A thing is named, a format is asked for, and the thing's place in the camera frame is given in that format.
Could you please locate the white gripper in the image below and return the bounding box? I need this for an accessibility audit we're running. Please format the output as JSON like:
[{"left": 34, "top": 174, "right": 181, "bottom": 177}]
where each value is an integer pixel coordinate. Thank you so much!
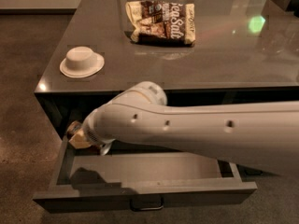
[{"left": 68, "top": 107, "right": 115, "bottom": 149}]

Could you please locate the orange soda can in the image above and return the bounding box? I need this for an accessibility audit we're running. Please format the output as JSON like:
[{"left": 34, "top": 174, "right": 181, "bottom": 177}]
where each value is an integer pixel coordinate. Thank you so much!
[{"left": 66, "top": 121, "right": 112, "bottom": 156}]

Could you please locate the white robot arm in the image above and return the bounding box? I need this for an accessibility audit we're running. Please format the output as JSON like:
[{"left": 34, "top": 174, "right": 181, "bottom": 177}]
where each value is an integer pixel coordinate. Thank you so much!
[{"left": 67, "top": 81, "right": 299, "bottom": 176}]

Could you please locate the open grey top drawer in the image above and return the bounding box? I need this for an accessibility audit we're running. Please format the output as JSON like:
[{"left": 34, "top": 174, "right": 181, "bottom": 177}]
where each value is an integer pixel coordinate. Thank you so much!
[{"left": 33, "top": 139, "right": 257, "bottom": 213}]

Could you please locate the white upturned bowl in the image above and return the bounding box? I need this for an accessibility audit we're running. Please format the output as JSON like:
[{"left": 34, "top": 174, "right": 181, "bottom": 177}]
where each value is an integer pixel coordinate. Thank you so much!
[{"left": 60, "top": 47, "right": 105, "bottom": 78}]

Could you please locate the sea salt chip bag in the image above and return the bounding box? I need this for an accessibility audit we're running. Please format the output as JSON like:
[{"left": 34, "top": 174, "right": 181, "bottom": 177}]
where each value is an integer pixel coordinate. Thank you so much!
[{"left": 125, "top": 1, "right": 195, "bottom": 46}]

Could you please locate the dark grey cabinet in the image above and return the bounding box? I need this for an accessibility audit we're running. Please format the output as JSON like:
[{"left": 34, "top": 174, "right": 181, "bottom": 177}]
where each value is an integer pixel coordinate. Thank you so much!
[{"left": 35, "top": 0, "right": 299, "bottom": 134}]

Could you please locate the metal drawer handle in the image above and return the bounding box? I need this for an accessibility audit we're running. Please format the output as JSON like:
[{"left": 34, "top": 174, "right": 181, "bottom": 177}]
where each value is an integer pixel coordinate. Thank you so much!
[{"left": 129, "top": 198, "right": 164, "bottom": 212}]

